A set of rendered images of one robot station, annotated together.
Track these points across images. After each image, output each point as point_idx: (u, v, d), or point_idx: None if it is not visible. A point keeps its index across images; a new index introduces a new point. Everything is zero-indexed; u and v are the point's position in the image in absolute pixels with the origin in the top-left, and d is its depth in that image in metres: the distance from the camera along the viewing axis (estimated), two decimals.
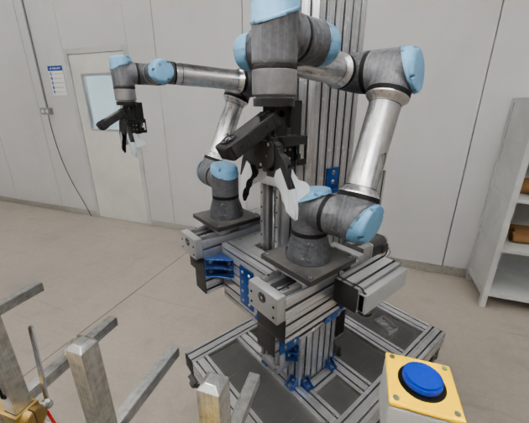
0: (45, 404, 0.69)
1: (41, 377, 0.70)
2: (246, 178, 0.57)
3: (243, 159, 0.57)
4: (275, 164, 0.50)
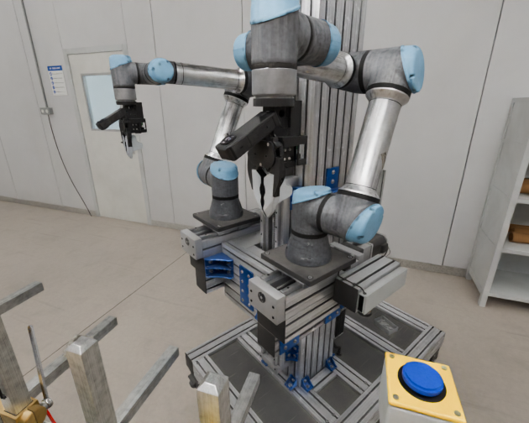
0: (45, 404, 0.69)
1: (40, 377, 0.69)
2: (258, 187, 0.55)
3: (248, 173, 0.56)
4: (271, 169, 0.51)
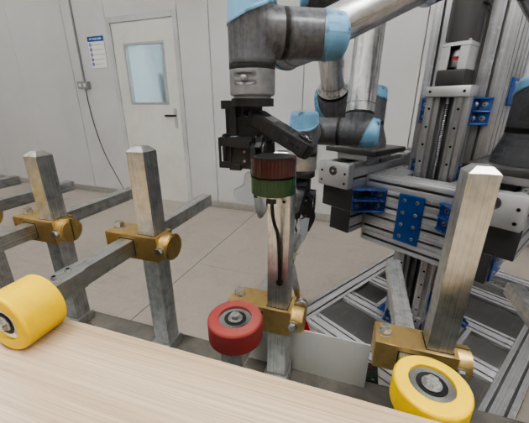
0: None
1: (293, 271, 0.55)
2: None
3: None
4: None
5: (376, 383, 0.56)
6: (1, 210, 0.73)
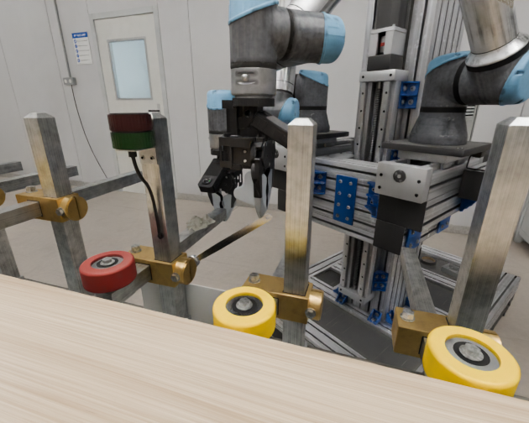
0: None
1: (219, 248, 0.59)
2: (264, 190, 0.53)
3: (259, 181, 0.50)
4: (271, 164, 0.55)
5: None
6: None
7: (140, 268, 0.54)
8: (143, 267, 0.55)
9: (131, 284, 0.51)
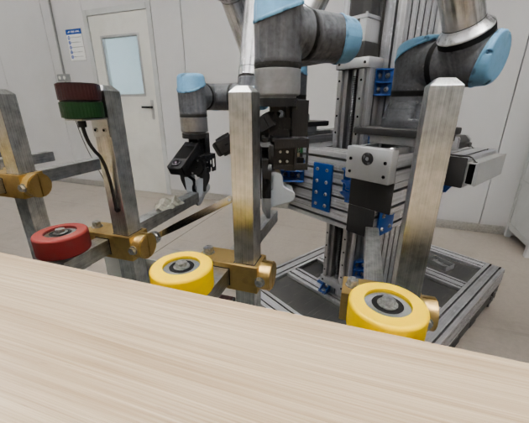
0: (155, 242, 0.60)
1: (180, 226, 0.60)
2: (261, 186, 0.56)
3: None
4: (262, 169, 0.51)
5: None
6: None
7: (98, 242, 0.55)
8: (102, 241, 0.56)
9: (86, 255, 0.52)
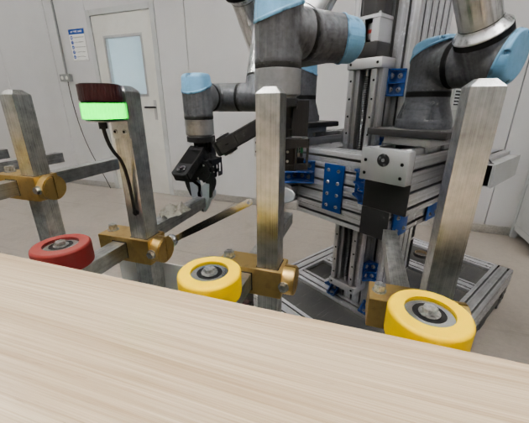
0: None
1: (197, 229, 0.59)
2: None
3: None
4: None
5: None
6: None
7: (101, 254, 0.51)
8: (104, 253, 0.52)
9: (88, 269, 0.48)
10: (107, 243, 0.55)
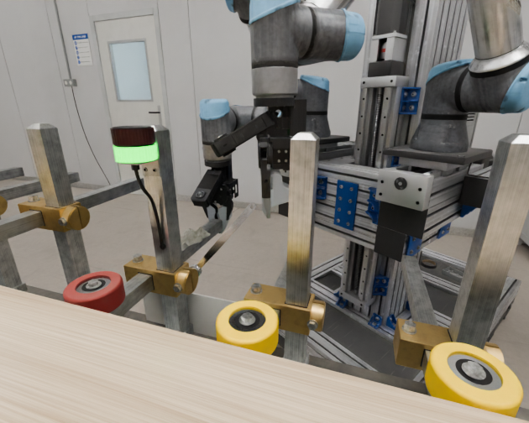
0: None
1: (215, 250, 0.59)
2: None
3: (260, 171, 0.58)
4: (261, 169, 0.51)
5: None
6: None
7: (128, 289, 0.51)
8: (132, 288, 0.52)
9: (117, 307, 0.48)
10: (133, 277, 0.55)
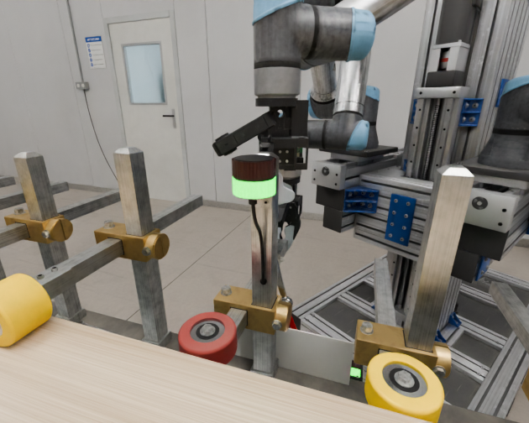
0: (288, 302, 0.55)
1: (277, 270, 0.56)
2: None
3: None
4: None
5: (361, 380, 0.57)
6: None
7: None
8: None
9: None
10: (227, 313, 0.51)
